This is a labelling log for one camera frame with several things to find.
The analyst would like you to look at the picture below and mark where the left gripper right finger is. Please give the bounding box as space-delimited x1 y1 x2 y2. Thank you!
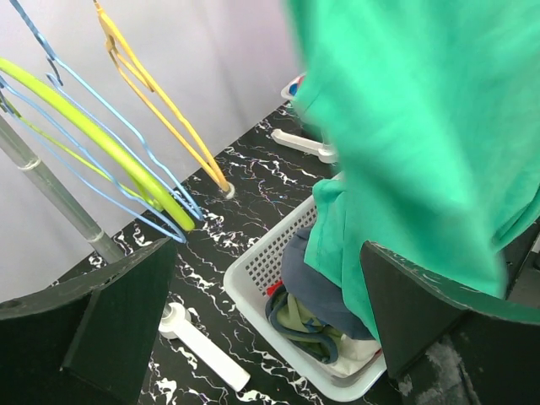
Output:
360 242 539 404

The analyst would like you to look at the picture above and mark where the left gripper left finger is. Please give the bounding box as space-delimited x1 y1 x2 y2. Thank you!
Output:
1 239 176 404

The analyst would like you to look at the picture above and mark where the white camisole top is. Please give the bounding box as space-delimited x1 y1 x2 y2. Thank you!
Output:
325 335 381 378

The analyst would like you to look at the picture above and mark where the olive green tank top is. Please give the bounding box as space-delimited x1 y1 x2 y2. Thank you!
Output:
265 285 343 365

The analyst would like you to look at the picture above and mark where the navy blue tank top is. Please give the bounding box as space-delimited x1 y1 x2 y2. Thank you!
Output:
281 227 375 340

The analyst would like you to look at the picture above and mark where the red tank top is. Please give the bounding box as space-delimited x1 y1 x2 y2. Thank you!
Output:
266 280 283 296

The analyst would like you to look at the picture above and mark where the yellow plastic hanger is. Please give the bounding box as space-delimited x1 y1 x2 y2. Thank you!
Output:
94 1 233 194

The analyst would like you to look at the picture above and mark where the lime green hanger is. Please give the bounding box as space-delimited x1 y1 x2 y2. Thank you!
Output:
1 58 195 231

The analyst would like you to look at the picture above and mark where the white clothes rack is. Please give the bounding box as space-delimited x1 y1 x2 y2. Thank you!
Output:
1 122 327 404

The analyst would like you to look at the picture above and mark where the white plastic basket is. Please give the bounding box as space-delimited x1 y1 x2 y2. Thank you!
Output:
224 197 386 402

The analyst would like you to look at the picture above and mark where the white side basket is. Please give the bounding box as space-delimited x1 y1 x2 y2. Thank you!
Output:
280 73 305 100

